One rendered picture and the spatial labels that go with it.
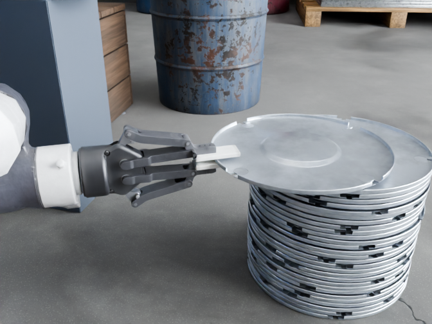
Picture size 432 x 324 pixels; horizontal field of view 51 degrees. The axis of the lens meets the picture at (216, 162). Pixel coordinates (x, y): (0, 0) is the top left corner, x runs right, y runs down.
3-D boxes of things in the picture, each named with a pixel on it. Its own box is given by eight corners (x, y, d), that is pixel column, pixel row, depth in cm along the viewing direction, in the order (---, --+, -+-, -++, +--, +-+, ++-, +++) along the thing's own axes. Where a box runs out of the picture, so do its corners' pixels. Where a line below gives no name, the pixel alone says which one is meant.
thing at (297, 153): (294, 107, 92) (295, 103, 91) (431, 156, 71) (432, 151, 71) (175, 143, 76) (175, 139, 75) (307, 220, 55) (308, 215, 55)
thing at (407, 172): (269, 112, 91) (270, 108, 91) (423, 128, 84) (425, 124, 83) (231, 177, 67) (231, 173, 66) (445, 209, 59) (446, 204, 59)
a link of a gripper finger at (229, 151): (191, 153, 71) (191, 149, 70) (234, 148, 72) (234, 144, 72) (195, 162, 68) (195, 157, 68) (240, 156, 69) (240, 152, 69)
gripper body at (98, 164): (83, 211, 64) (148, 202, 66) (74, 157, 61) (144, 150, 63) (83, 185, 71) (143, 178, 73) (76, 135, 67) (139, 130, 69)
